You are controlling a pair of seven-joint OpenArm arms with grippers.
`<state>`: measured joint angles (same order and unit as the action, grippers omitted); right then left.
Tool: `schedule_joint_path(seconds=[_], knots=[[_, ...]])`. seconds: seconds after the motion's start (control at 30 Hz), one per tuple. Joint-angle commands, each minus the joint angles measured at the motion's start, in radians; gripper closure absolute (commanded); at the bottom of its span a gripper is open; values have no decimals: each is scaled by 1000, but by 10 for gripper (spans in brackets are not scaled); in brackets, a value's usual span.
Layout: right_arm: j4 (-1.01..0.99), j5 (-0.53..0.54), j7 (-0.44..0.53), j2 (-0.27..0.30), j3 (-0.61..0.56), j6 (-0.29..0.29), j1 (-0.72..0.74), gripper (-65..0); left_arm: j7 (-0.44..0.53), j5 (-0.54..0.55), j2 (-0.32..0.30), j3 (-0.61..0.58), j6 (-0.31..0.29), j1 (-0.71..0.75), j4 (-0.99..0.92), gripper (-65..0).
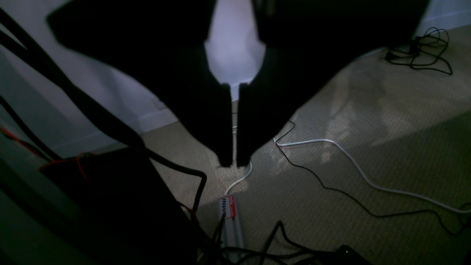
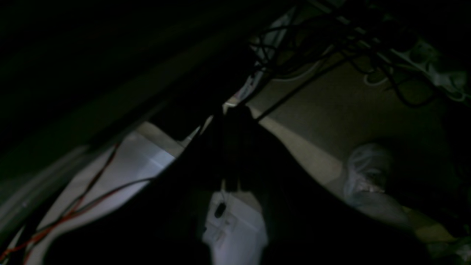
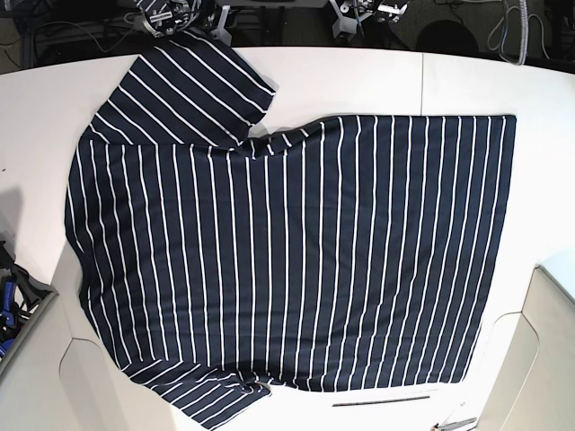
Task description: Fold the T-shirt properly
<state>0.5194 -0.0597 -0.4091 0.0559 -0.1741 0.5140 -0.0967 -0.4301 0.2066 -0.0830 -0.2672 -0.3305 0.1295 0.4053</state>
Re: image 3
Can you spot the navy white-striped T-shirt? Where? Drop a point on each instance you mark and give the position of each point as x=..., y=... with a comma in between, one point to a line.
x=353, y=253

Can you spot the metal tool at bottom edge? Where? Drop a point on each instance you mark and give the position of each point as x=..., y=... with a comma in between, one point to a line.
x=460, y=419

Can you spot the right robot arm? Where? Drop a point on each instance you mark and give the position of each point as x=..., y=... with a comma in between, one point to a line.
x=166, y=18

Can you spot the beige panel right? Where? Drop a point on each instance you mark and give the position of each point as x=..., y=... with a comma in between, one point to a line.
x=534, y=389

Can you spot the black round stool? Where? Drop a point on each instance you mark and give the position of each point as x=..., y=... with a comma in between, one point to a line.
x=447, y=37

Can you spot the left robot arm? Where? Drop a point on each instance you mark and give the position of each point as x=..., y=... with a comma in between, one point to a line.
x=347, y=17

